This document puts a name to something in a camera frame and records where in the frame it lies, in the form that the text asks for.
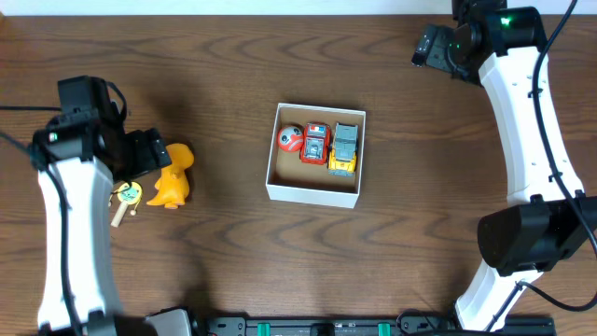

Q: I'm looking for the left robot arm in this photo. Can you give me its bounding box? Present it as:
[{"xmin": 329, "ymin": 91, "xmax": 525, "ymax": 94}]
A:
[{"xmin": 30, "ymin": 125, "xmax": 171, "ymax": 335}]

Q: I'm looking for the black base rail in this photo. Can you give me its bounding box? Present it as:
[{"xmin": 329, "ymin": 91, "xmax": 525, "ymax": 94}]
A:
[{"xmin": 144, "ymin": 305, "xmax": 557, "ymax": 336}]

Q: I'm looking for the orange dinosaur toy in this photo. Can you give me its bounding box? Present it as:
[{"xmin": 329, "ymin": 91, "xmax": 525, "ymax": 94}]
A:
[{"xmin": 146, "ymin": 143, "xmax": 195, "ymax": 209}]

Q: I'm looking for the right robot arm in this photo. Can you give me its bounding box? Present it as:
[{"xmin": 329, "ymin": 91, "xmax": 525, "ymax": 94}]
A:
[{"xmin": 412, "ymin": 0, "xmax": 596, "ymax": 335}]

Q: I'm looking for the red ball toy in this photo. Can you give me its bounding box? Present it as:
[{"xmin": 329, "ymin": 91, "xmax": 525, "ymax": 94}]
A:
[{"xmin": 277, "ymin": 125, "xmax": 304, "ymax": 152}]

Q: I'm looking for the red toy car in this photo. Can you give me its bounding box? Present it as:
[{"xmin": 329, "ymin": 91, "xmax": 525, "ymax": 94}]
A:
[{"xmin": 299, "ymin": 122, "xmax": 331, "ymax": 165}]

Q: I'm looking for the yellow grey dump truck toy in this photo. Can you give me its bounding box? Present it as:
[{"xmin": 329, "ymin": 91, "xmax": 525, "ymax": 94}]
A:
[{"xmin": 327, "ymin": 123, "xmax": 359, "ymax": 176}]

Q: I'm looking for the white cardboard box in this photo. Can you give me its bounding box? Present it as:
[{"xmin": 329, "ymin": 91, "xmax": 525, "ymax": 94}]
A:
[{"xmin": 265, "ymin": 103, "xmax": 366, "ymax": 208}]

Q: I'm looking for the small rattle drum toy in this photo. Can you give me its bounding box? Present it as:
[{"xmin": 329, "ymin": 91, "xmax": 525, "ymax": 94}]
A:
[{"xmin": 108, "ymin": 182, "xmax": 143, "ymax": 228}]

